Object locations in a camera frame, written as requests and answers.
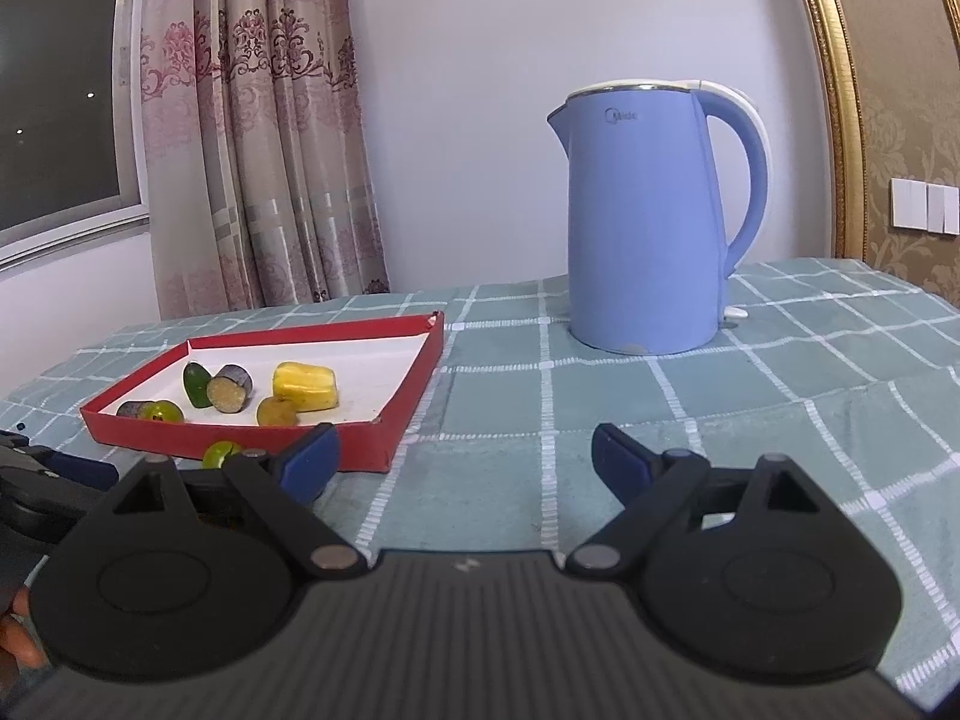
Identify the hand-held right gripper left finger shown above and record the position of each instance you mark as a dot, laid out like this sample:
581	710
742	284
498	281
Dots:
311	457

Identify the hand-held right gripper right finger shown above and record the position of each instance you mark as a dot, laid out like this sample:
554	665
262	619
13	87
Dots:
624	457

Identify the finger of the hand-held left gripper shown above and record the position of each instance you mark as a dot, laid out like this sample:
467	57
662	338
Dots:
75	469

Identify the small brown fruit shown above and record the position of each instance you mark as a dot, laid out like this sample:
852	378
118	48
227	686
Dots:
276	412

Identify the large yellow fruit piece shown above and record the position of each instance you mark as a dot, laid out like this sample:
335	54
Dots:
304	385

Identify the red shallow cardboard tray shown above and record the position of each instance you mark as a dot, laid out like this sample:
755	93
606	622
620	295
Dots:
360	390

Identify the green tomato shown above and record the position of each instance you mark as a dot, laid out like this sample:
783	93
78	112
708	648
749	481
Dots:
165	412
220	454

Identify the green cucumber piece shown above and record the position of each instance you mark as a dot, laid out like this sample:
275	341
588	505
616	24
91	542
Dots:
196	384

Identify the person's left hand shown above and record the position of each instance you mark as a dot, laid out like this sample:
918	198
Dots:
18	634

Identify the teal checked tablecloth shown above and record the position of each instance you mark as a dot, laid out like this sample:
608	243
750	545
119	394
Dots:
750	405

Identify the white kettle base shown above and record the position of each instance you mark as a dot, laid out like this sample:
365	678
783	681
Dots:
736	313

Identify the blue electric kettle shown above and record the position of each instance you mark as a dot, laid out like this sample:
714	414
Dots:
637	240

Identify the beige patterned curtain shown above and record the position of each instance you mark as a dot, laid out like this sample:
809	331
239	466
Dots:
255	127

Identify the gold framed padded panel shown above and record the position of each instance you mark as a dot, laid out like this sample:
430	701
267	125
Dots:
900	90

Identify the window with white frame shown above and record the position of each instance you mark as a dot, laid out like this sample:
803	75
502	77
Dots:
52	90

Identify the white wall switches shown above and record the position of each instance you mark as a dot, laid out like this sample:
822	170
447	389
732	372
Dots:
919	206

